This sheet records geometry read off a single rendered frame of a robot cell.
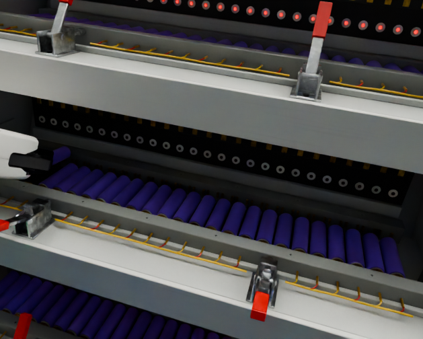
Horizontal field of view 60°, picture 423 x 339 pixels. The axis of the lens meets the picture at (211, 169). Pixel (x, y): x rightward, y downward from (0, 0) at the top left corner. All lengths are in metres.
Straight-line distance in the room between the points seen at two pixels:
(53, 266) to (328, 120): 0.32
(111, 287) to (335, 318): 0.23
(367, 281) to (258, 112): 0.20
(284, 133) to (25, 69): 0.28
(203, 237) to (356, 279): 0.16
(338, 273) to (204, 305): 0.14
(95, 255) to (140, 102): 0.17
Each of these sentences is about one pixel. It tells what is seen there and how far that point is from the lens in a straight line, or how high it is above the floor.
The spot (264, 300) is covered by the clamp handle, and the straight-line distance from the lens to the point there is 0.33.
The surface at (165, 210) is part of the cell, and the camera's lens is 0.45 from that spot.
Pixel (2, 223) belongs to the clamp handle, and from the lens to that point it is 0.42.
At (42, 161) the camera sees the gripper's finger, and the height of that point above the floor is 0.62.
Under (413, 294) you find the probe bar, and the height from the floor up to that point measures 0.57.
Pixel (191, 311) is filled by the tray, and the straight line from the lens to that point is 0.40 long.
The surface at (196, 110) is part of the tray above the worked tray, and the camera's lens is 0.36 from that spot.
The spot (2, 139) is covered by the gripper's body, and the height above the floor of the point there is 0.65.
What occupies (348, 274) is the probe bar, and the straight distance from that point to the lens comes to 0.41.
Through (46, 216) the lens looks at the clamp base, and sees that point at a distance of 0.47.
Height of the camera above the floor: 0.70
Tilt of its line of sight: 7 degrees down
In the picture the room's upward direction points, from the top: 11 degrees clockwise
